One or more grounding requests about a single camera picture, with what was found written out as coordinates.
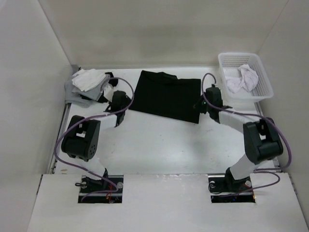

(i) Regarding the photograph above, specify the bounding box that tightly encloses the folded white tank top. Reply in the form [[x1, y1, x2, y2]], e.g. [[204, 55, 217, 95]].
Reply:
[[72, 69, 106, 92]]

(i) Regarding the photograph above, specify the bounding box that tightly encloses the folded black tank top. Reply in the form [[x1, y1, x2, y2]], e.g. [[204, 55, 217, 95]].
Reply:
[[80, 72, 118, 103]]

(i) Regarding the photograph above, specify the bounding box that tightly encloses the white crumpled tank top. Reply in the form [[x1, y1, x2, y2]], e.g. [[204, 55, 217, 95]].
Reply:
[[225, 64, 259, 93]]

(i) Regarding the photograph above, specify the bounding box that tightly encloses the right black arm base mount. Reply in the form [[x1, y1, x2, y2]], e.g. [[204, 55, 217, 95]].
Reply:
[[208, 175, 255, 203]]

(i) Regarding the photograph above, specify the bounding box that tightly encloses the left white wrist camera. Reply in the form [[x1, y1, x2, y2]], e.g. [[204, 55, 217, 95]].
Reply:
[[102, 86, 114, 102]]

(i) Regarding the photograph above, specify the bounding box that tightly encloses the folded grey tank top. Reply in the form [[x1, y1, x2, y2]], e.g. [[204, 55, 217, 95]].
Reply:
[[64, 78, 114, 108]]

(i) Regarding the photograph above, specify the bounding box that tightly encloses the left metal table rail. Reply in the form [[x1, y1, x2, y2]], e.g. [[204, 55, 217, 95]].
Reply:
[[47, 103, 71, 174]]

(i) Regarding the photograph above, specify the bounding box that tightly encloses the black tank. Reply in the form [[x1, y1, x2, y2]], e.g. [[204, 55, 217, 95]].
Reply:
[[80, 72, 118, 103], [129, 70, 201, 124]]

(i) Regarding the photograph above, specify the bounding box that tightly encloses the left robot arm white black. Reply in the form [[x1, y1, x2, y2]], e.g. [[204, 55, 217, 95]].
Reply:
[[57, 90, 131, 193]]

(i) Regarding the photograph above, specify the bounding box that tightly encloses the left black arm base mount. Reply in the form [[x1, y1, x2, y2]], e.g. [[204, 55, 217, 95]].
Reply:
[[75, 175, 124, 204]]

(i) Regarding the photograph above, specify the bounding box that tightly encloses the white plastic basket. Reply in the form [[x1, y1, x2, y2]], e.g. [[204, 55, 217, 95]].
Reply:
[[218, 52, 274, 103]]

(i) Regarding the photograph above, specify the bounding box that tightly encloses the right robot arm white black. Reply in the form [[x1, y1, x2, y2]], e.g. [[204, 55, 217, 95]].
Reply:
[[194, 85, 283, 192]]

